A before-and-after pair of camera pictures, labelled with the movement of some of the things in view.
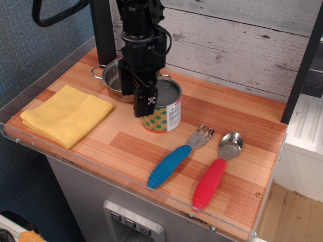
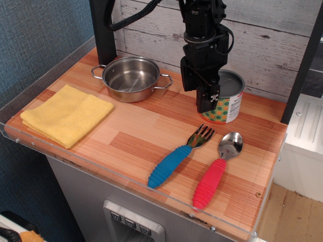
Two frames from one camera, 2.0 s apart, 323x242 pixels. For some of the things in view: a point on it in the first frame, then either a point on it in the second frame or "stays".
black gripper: [144, 54] → [207, 53]
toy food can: [167, 117] → [231, 84]
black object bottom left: [13, 217] stays
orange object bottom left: [30, 236] stays
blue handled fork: [174, 162] stays
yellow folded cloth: [65, 117] stays
